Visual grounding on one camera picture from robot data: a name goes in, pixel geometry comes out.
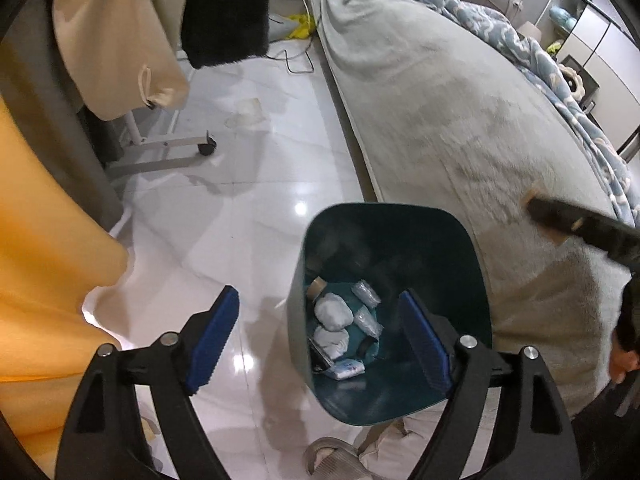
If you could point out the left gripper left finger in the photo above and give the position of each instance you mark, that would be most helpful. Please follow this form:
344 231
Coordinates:
206 335

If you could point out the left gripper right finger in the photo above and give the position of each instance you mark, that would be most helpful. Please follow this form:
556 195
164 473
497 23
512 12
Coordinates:
429 336

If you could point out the blue white tissue pack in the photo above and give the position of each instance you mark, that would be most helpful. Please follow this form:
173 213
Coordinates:
345 369

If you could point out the white fluffy ball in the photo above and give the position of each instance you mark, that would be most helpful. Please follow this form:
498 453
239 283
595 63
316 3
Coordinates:
333 344
333 313

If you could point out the black tissue pack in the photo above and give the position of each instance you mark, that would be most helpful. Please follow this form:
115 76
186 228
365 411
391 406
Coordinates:
320 362

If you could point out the brown tape roll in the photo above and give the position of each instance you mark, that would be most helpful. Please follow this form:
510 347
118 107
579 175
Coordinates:
315 288

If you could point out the dark teal trash bin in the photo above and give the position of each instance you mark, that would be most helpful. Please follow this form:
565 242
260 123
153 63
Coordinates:
392 248

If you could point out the person right hand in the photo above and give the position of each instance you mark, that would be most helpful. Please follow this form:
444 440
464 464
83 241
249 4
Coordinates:
621 363

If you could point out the blue cloud-pattern duvet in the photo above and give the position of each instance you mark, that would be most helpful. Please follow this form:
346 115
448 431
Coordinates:
527 55

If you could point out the white cloud-shaped pet bed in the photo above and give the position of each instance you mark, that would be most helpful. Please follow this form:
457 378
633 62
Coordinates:
574 82

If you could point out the yellow curtain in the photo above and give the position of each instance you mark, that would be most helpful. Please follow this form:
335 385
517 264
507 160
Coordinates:
52 256

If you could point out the white clothes rack base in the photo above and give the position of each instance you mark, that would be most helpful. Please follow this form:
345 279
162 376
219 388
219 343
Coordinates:
156 139

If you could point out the grey-green bed blanket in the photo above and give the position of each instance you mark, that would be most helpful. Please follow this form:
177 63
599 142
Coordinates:
446 121

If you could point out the white wardrobe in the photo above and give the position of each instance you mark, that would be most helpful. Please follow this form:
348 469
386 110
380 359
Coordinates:
605 57

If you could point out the bedside table lamp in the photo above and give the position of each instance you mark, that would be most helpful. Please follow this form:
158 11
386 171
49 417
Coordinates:
530 30

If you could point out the black hanging coat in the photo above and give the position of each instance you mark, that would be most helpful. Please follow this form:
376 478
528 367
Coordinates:
216 32

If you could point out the beige hanging coat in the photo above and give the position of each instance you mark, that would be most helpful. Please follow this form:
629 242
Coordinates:
122 54

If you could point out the yellow plastic bag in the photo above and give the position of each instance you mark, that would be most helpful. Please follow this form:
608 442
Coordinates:
304 26

